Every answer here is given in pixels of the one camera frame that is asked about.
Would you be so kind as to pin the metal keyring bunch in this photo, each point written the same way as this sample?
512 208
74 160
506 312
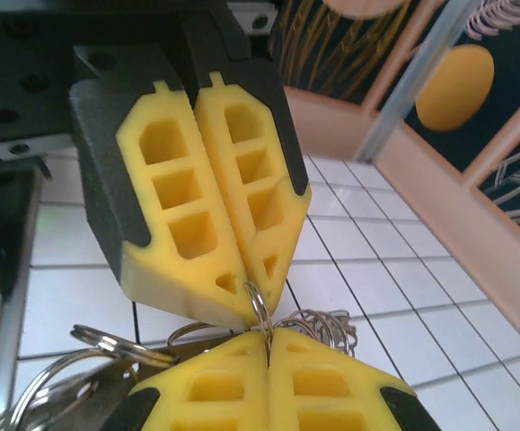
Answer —
259 310

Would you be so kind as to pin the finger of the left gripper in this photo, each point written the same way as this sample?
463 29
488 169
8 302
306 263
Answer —
152 269
250 224

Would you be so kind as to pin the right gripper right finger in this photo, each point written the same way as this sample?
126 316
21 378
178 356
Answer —
331 381

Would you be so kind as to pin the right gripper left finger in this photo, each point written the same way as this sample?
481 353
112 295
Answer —
223 377

